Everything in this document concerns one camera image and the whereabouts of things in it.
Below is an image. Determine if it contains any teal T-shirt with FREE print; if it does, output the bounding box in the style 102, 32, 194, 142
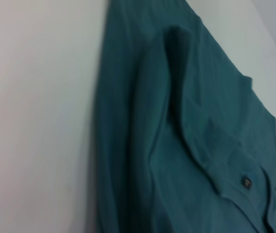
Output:
86, 0, 276, 233

